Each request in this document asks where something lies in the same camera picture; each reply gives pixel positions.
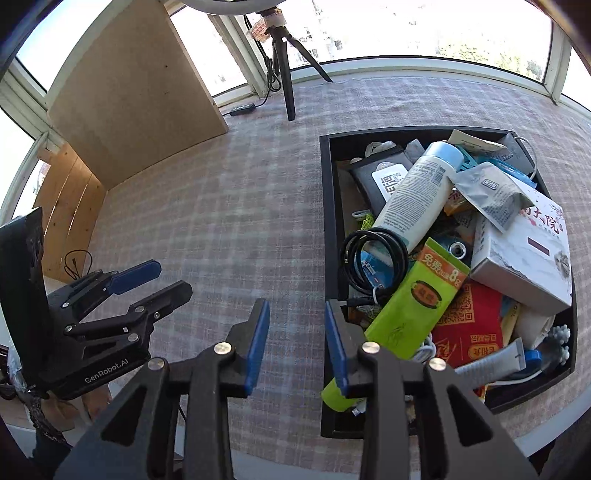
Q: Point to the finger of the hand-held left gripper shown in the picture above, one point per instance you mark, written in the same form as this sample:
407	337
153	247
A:
138	272
161	300

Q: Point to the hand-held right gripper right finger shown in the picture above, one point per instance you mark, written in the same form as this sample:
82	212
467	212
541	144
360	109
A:
336	350

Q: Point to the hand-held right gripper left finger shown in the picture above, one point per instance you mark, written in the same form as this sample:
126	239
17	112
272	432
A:
257	346

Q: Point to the green snack packet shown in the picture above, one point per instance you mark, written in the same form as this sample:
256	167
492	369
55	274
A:
415	304

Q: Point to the black tray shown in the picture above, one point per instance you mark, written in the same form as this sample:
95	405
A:
330	207

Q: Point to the person's left hand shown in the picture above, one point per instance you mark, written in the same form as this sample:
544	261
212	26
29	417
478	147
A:
64	408

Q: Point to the pine slat panel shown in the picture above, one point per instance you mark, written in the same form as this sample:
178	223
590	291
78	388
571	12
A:
64	207

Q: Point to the green plastic clip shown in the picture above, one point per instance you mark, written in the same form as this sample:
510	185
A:
368	222

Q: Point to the red snack packet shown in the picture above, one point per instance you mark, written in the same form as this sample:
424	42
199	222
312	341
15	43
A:
466	323

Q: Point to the white lotion tube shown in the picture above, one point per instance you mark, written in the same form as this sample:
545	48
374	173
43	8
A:
415	198

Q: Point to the black wipes packet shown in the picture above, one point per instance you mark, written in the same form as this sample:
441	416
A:
383	180

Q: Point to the light wooden board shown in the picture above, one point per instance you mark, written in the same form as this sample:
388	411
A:
138	92

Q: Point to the orange snack packet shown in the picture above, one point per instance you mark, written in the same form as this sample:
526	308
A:
457	205

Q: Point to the black power strip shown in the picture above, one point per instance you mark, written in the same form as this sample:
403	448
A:
242	110

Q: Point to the white plug-in device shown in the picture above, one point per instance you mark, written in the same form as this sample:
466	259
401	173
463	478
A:
531	325

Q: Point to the blue round tape measure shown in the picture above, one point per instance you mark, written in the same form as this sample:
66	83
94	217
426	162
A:
533	359

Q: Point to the crumpled white plastic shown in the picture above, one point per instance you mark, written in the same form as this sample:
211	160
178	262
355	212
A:
376	147

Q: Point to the white printed box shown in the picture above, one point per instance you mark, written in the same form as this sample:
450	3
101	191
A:
521	258

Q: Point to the teal clothespin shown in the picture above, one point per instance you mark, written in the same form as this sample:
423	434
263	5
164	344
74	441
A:
467	159

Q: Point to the beige paper card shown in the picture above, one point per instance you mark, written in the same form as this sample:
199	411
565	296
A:
471	141

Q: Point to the blue white small packet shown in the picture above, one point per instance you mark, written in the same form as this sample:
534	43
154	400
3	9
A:
505	167

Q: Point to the black tripod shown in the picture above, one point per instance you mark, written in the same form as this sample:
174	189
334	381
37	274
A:
286	69

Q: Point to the red paper tag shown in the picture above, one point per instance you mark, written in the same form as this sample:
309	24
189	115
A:
258	30

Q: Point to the white window frame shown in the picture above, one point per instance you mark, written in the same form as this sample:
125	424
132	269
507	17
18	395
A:
231	46

